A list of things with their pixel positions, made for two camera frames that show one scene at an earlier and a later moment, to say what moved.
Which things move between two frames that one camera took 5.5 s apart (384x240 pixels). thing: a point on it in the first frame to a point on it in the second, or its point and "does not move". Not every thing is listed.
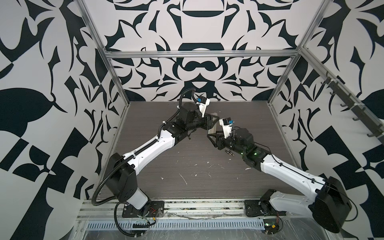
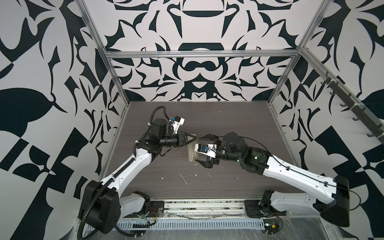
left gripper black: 206,120 to 181,138
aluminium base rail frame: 186,210 does not move
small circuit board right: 271,225 does not move
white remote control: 213,130 to 192,155
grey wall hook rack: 351,102 does not move
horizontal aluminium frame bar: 174,54 does not move
